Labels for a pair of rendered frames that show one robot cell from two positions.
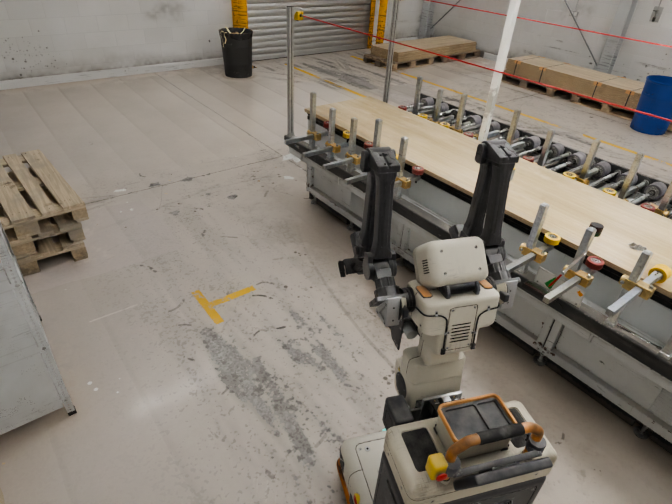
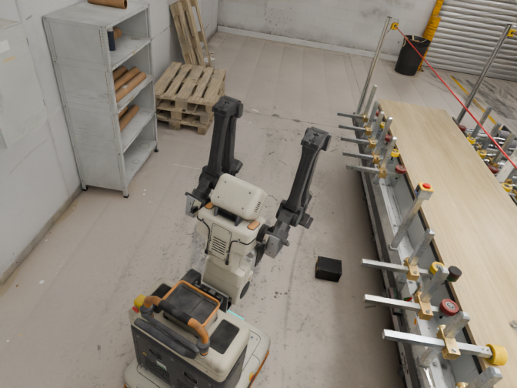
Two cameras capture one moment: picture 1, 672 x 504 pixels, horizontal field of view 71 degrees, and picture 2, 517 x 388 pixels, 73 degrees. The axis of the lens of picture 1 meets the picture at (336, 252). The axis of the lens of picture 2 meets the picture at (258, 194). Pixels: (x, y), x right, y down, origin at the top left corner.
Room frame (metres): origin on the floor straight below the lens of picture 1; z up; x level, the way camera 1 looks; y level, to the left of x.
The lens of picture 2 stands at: (0.43, -1.23, 2.29)
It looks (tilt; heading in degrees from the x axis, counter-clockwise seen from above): 38 degrees down; 40
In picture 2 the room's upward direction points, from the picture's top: 9 degrees clockwise
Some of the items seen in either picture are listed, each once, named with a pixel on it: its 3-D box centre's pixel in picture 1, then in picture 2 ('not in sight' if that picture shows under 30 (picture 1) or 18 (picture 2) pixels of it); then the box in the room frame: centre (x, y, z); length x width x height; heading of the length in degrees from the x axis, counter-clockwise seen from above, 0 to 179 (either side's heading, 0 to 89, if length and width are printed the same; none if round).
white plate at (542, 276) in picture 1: (558, 286); (408, 306); (1.92, -1.15, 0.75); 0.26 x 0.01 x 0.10; 40
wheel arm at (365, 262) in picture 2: (528, 258); (399, 269); (2.04, -1.00, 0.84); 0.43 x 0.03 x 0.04; 130
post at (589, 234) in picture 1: (574, 268); (424, 299); (1.92, -1.19, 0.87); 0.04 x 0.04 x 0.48; 40
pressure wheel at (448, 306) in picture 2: (592, 268); (445, 311); (1.96, -1.30, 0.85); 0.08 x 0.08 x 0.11
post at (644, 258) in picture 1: (626, 293); (439, 343); (1.73, -1.35, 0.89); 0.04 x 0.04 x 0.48; 40
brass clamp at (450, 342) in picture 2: (636, 286); (447, 341); (1.71, -1.36, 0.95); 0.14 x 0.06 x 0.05; 40
